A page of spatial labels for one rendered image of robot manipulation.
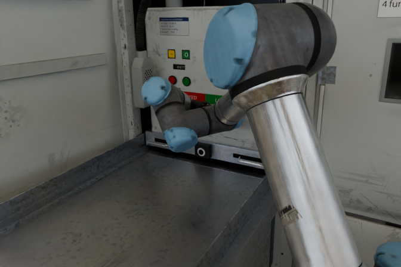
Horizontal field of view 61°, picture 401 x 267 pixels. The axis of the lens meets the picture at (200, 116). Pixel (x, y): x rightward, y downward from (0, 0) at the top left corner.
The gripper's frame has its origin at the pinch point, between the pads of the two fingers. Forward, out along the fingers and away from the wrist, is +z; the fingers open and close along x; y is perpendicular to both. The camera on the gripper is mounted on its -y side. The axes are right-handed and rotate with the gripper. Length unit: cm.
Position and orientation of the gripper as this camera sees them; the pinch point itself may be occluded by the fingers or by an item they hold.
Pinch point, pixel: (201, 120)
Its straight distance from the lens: 116.6
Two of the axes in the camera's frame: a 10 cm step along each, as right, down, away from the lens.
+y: 8.8, 1.5, -4.4
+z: 4.0, 2.4, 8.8
